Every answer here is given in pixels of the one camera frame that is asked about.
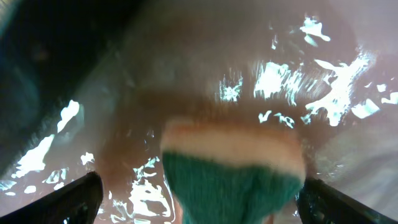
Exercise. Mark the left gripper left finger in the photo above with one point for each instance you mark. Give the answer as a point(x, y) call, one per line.
point(77, 202)

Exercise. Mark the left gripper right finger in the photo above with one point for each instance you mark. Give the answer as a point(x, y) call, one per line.
point(318, 203)

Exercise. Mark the green and pink sponge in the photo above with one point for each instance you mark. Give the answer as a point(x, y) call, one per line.
point(223, 172)

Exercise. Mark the black tray with reddish water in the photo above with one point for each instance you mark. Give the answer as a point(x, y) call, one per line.
point(88, 86)

